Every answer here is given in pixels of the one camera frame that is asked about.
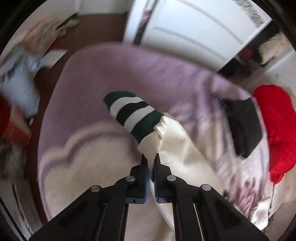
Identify white sliding wardrobe door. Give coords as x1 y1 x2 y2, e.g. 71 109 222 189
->
123 1 271 71

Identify floral purple bed blanket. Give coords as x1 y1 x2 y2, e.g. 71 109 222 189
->
38 44 262 219

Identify beige hanging coat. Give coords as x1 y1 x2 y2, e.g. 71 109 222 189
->
258 32 292 65

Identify red duvet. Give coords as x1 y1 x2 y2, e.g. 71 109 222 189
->
253 85 295 185

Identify red white plastic bag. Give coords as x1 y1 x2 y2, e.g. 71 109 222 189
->
0 94 31 148

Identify green white varsity jacket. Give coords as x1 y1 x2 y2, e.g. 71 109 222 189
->
103 90 276 241

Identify black folded trousers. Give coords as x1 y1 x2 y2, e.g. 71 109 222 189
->
219 98 262 158

